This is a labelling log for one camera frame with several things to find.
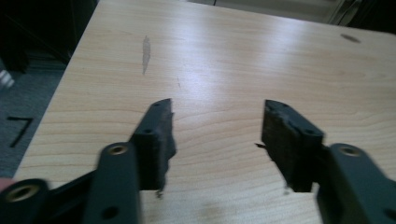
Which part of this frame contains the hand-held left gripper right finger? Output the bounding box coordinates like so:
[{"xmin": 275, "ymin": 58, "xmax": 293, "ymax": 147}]
[{"xmin": 261, "ymin": 99, "xmax": 325, "ymax": 193}]

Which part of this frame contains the white striped object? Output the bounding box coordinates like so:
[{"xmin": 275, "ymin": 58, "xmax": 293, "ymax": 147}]
[{"xmin": 0, "ymin": 69, "xmax": 15, "ymax": 91}]

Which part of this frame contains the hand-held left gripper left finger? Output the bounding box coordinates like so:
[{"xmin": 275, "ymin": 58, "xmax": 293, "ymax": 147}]
[{"xmin": 129, "ymin": 98, "xmax": 177, "ymax": 191}]

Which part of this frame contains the metal stand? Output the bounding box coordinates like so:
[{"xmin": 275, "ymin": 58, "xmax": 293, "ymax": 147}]
[{"xmin": 326, "ymin": 0, "xmax": 363, "ymax": 26}]

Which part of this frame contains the dark cabinet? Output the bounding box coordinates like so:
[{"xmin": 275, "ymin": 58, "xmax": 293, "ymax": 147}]
[{"xmin": 0, "ymin": 0, "xmax": 99, "ymax": 75}]

